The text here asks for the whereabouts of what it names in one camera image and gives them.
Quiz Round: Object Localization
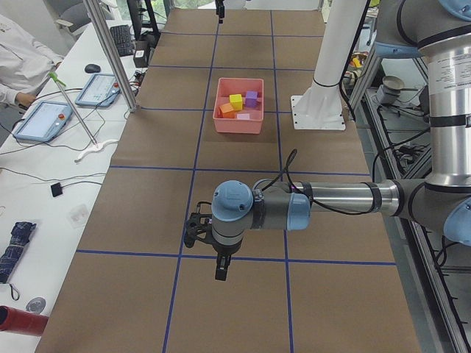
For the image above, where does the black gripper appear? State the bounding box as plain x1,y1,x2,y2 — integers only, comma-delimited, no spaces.
213,241,241,281

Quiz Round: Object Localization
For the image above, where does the yellow foam cube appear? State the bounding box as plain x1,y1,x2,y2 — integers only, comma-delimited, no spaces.
229,93,244,111

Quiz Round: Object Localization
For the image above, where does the purple foam cube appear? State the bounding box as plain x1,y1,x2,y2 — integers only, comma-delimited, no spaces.
245,90,258,108

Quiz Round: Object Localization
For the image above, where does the orange foam cube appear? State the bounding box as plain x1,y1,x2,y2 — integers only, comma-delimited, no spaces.
219,103,236,118

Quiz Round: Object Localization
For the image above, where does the pink foam cube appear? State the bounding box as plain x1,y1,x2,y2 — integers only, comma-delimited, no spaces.
236,113,250,120

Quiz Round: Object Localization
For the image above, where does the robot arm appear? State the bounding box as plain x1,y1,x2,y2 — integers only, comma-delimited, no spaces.
206,1,470,280

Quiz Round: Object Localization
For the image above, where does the pink plastic bin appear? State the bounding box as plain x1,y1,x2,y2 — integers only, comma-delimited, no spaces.
213,78,264,135

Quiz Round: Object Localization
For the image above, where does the black box with label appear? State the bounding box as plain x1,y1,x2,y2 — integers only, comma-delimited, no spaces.
133,40,150,68

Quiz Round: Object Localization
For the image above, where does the black keyboard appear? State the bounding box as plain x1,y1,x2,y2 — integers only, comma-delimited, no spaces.
109,24,134,57

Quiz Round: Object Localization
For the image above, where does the black computer mouse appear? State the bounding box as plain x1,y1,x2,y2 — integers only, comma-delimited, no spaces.
84,63,102,74

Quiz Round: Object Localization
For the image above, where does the far blue teach pendant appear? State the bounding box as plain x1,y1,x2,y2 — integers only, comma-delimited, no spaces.
75,74,120,108

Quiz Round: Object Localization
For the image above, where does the blue teach pendant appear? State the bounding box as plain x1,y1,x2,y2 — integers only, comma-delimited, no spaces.
75,74,120,108
13,101,72,142

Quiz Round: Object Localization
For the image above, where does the metal rod with green tip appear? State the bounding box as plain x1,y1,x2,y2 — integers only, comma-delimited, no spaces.
49,72,97,145

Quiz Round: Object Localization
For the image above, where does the small black square device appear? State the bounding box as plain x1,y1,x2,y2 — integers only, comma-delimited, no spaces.
50,182,63,198

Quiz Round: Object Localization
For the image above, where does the round metal disc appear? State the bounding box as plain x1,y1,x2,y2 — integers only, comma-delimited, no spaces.
25,296,46,314

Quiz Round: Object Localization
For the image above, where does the person in white shirt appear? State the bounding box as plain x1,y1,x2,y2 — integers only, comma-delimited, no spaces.
1,16,63,107

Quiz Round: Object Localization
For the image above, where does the folded blue umbrella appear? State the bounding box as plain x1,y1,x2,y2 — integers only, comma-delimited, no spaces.
1,221,37,284

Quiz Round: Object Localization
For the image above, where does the near blue teach pendant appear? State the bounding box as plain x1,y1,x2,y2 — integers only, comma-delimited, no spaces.
13,101,72,142

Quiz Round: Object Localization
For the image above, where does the red cylinder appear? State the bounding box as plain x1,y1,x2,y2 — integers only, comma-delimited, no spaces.
1,306,49,336

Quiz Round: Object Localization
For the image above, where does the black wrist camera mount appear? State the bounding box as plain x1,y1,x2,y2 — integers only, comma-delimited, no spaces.
183,201,214,248

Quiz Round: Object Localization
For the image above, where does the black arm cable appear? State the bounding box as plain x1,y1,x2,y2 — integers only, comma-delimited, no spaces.
257,148,376,215

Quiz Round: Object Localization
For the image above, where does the aluminium frame post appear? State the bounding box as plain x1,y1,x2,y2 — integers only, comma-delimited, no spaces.
83,0,138,113

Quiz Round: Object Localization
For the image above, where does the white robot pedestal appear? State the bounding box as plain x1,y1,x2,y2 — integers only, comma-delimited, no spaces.
291,0,369,131

